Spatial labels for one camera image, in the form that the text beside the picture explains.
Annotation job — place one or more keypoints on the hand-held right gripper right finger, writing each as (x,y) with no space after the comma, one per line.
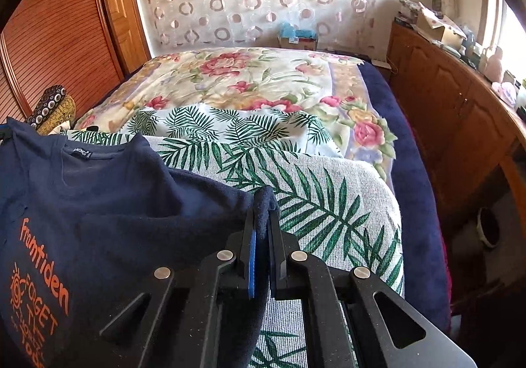
(274,257)

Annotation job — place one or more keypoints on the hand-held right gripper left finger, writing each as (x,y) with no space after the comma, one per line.
(251,265)

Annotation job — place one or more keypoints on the navy blue printed t-shirt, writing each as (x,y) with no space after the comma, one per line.
(123,208)

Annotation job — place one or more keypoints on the palm leaf print bedsheet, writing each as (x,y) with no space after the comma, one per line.
(328,208)

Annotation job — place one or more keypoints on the navy blue blanket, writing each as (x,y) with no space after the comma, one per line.
(411,187)

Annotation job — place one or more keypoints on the floral quilt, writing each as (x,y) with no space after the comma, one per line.
(246,76)

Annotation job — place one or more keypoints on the round bowl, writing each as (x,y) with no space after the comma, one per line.
(488,228)

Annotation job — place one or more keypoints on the cardboard box with blue contents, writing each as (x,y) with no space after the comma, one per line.
(296,38)

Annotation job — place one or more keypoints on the long wooden cabinet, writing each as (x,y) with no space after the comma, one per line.
(452,97)

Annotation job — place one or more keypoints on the yellow and black cushion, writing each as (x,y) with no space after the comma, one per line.
(59,115)

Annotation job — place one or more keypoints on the dark circle-patterned pillow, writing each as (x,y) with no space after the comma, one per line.
(45,103)

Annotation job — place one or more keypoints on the white pink cap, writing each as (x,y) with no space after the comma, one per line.
(505,93)

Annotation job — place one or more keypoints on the open cardboard box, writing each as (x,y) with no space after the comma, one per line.
(439,25)

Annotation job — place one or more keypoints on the pale pink jug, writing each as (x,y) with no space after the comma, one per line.
(495,64)

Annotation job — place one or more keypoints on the wooden wardrobe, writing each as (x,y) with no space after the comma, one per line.
(61,23)

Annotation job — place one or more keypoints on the window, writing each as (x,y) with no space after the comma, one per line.
(509,23)

